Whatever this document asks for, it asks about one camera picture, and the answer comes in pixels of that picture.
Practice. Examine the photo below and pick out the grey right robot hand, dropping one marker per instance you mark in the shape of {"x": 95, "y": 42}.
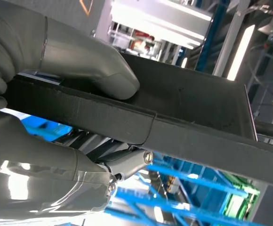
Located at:
{"x": 32, "y": 181}

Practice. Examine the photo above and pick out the blue steel column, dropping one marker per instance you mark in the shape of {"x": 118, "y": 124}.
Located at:
{"x": 209, "y": 37}

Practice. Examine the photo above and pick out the green panel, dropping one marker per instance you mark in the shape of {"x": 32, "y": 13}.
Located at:
{"x": 242, "y": 199}

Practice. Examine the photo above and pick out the long ceiling light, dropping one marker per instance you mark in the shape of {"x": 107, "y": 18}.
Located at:
{"x": 241, "y": 53}

